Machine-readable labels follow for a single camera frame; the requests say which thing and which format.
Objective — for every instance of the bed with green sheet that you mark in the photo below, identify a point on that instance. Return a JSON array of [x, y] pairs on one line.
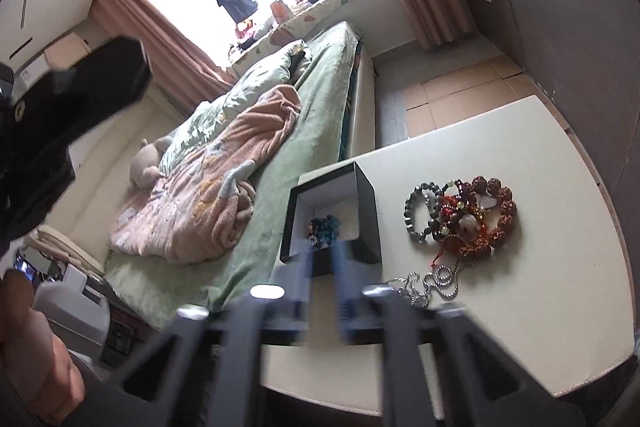
[[320, 107]]

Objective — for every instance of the light green pillow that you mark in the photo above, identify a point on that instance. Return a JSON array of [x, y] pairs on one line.
[[250, 82]]

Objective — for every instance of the black jewelry box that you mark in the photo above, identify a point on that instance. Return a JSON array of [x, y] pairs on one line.
[[367, 217]]

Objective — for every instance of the beige plush toy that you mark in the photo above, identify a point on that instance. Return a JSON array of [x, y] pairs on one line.
[[145, 167]]

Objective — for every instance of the person's left forearm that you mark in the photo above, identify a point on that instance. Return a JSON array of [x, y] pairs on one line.
[[35, 357]]

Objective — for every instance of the white square table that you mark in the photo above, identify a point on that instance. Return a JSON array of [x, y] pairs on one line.
[[525, 147]]

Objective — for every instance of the pile of colourful toys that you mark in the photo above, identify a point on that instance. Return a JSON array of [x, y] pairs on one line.
[[252, 34]]

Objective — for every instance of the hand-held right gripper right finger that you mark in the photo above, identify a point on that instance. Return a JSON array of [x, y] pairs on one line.
[[341, 277]]

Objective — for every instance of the flattened cardboard sheets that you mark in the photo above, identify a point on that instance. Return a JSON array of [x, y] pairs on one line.
[[465, 87]]

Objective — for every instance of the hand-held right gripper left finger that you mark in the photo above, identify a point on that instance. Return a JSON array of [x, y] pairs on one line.
[[307, 264]]

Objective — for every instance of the printed windowsill cushion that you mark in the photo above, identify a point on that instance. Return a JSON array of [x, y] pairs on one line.
[[310, 14]]

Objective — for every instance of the orange box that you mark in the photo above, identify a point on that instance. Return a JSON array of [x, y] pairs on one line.
[[281, 10]]

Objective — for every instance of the pink fleece blanket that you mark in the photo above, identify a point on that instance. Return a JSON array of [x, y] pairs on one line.
[[210, 187]]

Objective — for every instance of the white plastic object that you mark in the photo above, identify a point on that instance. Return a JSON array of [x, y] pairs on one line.
[[70, 312]]

